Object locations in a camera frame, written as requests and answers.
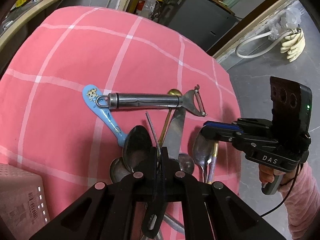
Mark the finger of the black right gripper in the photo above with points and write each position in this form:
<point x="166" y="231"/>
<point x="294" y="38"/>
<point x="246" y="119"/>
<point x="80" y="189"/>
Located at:
<point x="221" y="125"/>
<point x="226" y="134"/>

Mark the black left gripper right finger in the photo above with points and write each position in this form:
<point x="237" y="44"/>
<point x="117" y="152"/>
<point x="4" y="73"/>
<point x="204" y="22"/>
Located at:
<point x="177" y="187"/>

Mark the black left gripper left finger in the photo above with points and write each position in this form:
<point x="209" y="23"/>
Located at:
<point x="146" y="185"/>

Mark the steel spoon small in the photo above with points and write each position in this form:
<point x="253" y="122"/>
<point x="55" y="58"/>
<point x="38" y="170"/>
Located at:
<point x="186" y="163"/>

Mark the steel spoon low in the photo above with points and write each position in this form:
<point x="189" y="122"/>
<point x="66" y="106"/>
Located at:
<point x="118" y="170"/>

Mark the purple gold chopstick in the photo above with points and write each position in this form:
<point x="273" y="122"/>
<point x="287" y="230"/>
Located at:
<point x="213" y="162"/>

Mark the steel vegetable peeler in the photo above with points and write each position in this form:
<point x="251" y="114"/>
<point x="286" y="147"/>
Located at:
<point x="191" y="101"/>

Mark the large steel spoon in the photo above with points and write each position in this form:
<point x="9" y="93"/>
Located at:
<point x="136" y="147"/>

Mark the green handled kitchen knife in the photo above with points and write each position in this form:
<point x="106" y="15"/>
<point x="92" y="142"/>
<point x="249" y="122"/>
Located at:
<point x="173" y="137"/>

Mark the gold small spoon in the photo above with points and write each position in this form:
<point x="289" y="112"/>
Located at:
<point x="164" y="129"/>

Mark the blue handled child spoon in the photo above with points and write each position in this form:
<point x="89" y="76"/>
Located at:
<point x="90" y="94"/>

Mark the beige kitchen counter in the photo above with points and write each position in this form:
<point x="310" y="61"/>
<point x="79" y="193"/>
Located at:
<point x="15" y="26"/>

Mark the person's right hand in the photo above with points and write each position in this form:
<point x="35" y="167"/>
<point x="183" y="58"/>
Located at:
<point x="268" y="174"/>

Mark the cream rubber gloves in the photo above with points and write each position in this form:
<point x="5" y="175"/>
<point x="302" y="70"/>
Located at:
<point x="293" y="45"/>

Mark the dark grey cabinet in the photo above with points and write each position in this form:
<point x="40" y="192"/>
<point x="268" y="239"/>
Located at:
<point x="201" y="21"/>

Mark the clear plastic bag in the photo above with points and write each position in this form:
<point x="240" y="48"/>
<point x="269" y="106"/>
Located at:
<point x="290" y="18"/>

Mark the pink checked tablecloth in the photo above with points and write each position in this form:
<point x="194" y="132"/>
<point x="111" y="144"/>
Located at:
<point x="47" y="129"/>

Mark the black camera box green light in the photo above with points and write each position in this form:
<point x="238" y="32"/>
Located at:
<point x="292" y="103"/>

